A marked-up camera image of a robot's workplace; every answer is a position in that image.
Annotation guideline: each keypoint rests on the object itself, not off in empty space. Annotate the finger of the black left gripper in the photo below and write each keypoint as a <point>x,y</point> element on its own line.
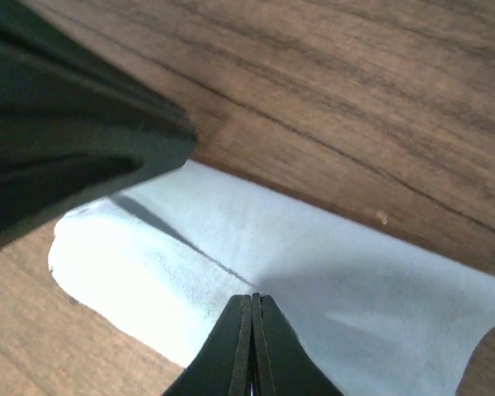
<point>73,128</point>

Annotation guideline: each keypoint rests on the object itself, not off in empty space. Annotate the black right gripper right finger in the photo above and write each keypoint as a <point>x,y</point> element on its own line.
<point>281,366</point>

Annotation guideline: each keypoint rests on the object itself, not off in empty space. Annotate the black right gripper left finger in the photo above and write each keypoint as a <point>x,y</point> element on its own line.
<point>223,364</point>

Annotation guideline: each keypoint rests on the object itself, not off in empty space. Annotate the light blue cleaning cloth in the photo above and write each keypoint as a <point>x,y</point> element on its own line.
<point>377,315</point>

